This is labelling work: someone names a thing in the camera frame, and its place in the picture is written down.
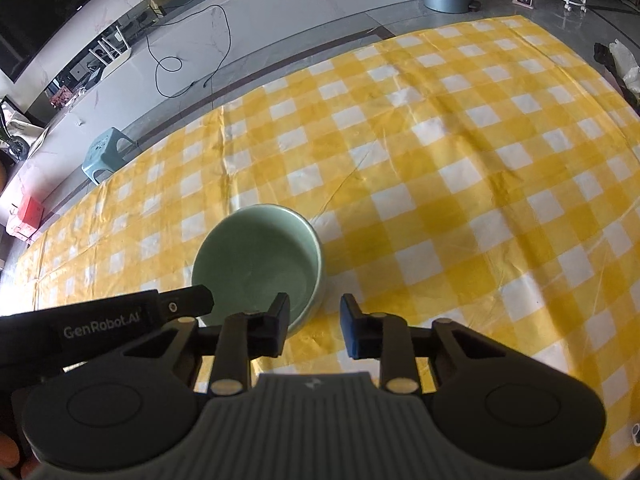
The red box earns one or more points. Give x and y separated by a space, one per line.
27 215

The black flat television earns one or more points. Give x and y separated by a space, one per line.
50 5

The green potted plant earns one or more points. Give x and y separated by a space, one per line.
12 135

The yellow checked tablecloth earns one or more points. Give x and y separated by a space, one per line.
425 185

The white router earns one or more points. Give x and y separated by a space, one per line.
112 57

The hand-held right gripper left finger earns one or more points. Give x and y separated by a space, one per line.
284 327

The teal plastic stool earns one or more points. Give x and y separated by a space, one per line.
107 152

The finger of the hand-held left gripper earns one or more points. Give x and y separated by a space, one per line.
187 302

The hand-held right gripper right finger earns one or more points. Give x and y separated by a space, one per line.
351 332

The green ceramic bowl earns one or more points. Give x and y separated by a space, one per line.
260 260

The white plastic bag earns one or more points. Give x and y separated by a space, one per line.
625 60

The person's left hand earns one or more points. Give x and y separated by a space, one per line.
7 455

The pink picture card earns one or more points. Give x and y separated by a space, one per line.
62 96

